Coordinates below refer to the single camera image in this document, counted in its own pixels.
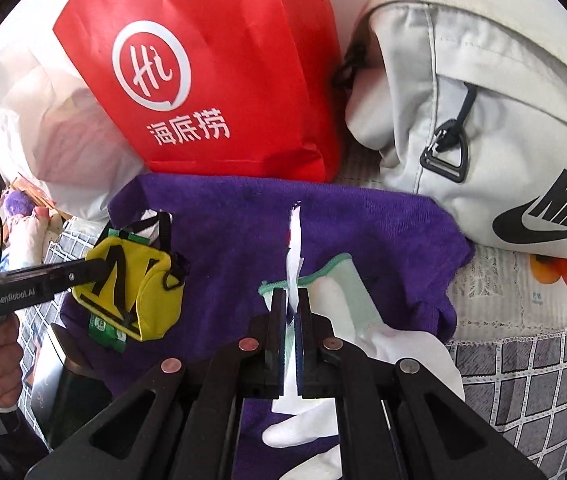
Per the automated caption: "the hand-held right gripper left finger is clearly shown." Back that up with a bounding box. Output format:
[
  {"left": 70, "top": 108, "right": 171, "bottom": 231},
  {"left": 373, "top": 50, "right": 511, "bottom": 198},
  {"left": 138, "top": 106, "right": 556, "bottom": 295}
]
[{"left": 26, "top": 287, "right": 287, "bottom": 480}]

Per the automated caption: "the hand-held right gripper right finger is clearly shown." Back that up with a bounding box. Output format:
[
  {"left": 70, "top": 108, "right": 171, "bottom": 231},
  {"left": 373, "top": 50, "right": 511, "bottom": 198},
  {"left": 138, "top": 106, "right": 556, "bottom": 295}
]
[{"left": 298, "top": 287, "right": 547, "bottom": 480}]

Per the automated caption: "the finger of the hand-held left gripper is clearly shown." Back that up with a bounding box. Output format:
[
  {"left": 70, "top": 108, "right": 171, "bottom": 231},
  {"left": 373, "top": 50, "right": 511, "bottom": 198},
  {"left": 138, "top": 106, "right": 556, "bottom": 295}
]
[{"left": 0, "top": 257, "right": 110, "bottom": 292}]

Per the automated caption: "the yellow black pouch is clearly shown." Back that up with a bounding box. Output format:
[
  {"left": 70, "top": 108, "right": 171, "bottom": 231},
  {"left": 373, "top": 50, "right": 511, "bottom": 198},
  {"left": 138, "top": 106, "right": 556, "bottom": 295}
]
[{"left": 72, "top": 212, "right": 190, "bottom": 344}]

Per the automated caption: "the purple towel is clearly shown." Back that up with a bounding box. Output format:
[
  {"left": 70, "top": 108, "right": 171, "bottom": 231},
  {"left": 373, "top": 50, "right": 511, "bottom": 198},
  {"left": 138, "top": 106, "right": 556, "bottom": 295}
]
[{"left": 58, "top": 172, "right": 474, "bottom": 480}]

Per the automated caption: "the purple plush toy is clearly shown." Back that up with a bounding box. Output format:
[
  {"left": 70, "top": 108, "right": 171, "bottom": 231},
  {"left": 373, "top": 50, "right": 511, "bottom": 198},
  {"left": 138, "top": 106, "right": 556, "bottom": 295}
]
[{"left": 4, "top": 190, "right": 35, "bottom": 219}]

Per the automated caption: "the colourful printed quilt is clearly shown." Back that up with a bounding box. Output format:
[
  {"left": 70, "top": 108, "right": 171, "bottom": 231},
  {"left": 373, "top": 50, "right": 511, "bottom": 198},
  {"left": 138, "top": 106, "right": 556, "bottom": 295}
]
[{"left": 0, "top": 205, "right": 72, "bottom": 282}]

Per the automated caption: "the dark tea tin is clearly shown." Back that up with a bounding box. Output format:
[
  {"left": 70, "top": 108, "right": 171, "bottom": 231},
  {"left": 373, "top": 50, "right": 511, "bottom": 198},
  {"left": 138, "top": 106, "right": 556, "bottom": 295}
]
[{"left": 31, "top": 324, "right": 117, "bottom": 453}]

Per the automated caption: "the white plastic shopping bag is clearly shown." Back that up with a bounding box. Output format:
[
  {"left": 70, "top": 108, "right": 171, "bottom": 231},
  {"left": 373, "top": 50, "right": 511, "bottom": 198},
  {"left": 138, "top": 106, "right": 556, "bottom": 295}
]
[{"left": 0, "top": 0, "right": 145, "bottom": 222}]

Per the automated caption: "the checked tablecloth with stars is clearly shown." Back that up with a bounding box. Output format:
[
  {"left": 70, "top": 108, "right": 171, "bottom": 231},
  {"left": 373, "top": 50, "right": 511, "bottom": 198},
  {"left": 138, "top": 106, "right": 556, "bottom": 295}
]
[{"left": 14, "top": 227, "right": 567, "bottom": 463}]

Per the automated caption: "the red paper bag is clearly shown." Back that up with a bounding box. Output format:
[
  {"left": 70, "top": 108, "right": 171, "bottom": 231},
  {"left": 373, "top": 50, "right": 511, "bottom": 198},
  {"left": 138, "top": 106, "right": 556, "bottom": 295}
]
[{"left": 52, "top": 0, "right": 347, "bottom": 184}]

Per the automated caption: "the grey waist bag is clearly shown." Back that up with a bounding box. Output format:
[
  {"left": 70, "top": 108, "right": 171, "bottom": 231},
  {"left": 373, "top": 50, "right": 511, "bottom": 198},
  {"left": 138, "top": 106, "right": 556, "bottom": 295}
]
[{"left": 332, "top": 0, "right": 567, "bottom": 267}]

